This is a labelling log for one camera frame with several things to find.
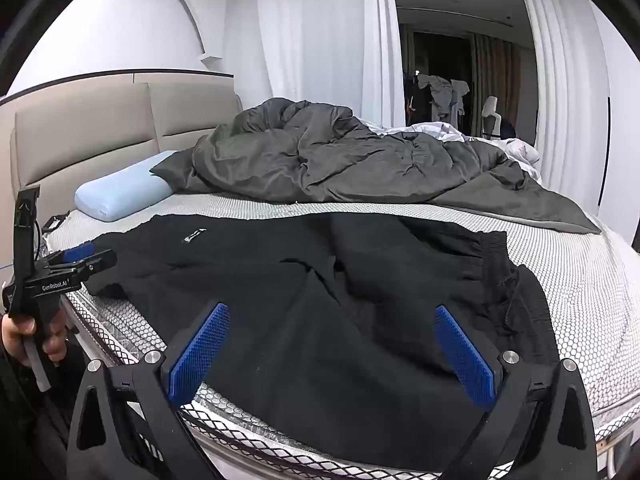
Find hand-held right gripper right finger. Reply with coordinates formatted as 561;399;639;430
434;305;599;480

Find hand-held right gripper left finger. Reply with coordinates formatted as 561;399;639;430
66;301;232;480

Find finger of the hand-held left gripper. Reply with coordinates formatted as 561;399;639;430
62;249;119;281
47;241;97;267

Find black pants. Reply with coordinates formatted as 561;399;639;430
82;212;561;471

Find person's left forearm black sleeve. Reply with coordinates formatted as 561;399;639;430
0;347;88;480

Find person's left hand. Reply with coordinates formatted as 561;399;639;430
0;304;69;367

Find light blue pillow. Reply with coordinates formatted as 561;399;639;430
75;150;178;222

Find beige padded headboard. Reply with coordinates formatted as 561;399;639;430
0;72;243;281

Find honeycomb mesh bed mattress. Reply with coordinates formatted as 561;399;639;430
42;195;640;480

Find dark grey duvet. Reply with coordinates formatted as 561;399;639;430
150;97;603;235

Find white chair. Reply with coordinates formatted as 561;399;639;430
481;96;503;140

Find grey clothes on rack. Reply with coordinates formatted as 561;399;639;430
417;74;471;123

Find brown curtain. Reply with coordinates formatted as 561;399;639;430
470;32;523;128

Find white curtain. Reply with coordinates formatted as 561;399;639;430
517;0;611;216
255;0;403;128

